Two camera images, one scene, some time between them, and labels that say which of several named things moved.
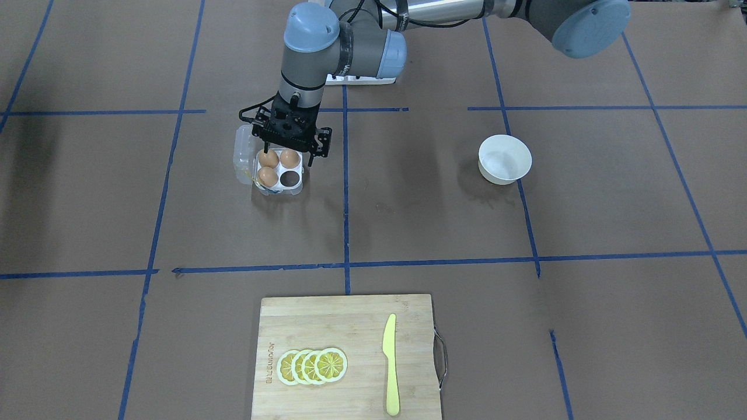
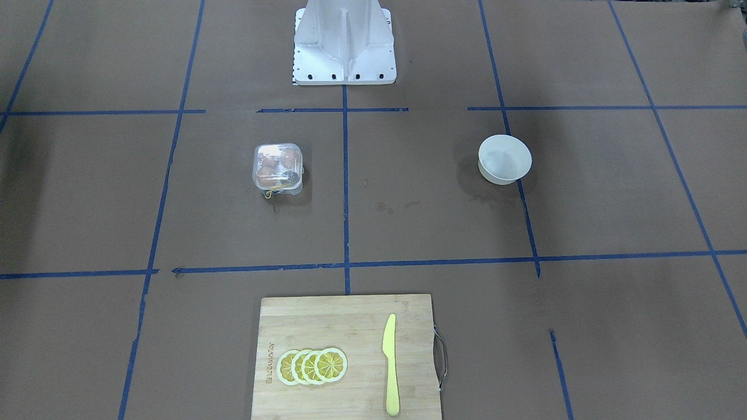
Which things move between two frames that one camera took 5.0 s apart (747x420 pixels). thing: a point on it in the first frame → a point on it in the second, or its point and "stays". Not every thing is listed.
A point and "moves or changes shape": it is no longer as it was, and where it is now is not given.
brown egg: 289,158 stays
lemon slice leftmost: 284,365 stays
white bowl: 503,159 stays
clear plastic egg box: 279,170 moves or changes shape
